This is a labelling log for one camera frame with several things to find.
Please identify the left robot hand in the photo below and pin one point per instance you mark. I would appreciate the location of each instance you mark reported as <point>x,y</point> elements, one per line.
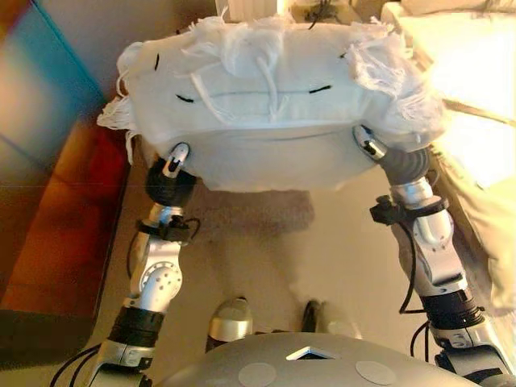
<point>171,187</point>

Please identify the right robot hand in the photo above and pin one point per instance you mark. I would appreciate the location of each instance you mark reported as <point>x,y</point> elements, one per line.
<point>405,167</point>

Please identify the white fringed cushion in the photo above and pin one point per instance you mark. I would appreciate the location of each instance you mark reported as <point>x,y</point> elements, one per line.
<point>274,153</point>

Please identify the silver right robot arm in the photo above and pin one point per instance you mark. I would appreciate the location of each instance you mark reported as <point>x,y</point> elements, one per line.
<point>435,242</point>

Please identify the white duvet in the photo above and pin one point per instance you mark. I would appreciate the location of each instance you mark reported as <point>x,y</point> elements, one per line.
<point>471,72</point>

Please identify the silver left robot leg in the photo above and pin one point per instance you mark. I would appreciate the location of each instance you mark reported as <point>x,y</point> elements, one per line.
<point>230,322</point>

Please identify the silver robot leg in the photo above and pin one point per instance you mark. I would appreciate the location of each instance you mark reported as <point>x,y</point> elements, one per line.
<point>311,318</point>
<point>230,322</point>

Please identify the silver right robot leg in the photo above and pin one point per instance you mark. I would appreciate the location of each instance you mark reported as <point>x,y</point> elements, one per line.
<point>311,318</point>

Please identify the grey robot torso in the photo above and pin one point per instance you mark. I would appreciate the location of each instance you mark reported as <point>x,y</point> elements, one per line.
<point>314,369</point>

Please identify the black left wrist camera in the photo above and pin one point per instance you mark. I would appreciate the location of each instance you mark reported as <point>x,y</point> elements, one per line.
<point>177,227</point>

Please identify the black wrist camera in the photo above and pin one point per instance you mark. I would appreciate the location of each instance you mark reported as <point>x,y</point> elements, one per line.
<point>383,209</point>
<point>177,227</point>

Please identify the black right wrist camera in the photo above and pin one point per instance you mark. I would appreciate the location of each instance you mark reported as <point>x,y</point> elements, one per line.
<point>383,209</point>

